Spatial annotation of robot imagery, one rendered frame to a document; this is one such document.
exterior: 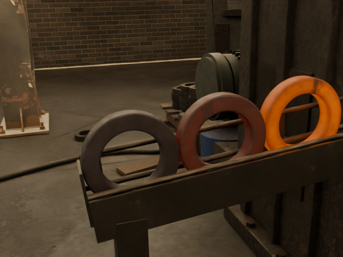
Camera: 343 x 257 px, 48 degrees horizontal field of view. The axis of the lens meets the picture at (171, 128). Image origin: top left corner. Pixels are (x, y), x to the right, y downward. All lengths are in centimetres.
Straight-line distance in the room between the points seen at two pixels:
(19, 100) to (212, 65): 172
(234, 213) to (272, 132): 94
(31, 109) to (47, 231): 161
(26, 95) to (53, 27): 359
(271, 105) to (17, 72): 262
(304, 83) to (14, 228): 146
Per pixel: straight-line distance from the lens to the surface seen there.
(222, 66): 205
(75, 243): 170
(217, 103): 73
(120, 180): 77
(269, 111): 79
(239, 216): 169
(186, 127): 71
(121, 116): 68
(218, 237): 168
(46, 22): 673
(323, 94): 85
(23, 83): 322
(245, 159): 77
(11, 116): 328
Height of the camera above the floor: 92
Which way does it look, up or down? 18 degrees down
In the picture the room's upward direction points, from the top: 2 degrees counter-clockwise
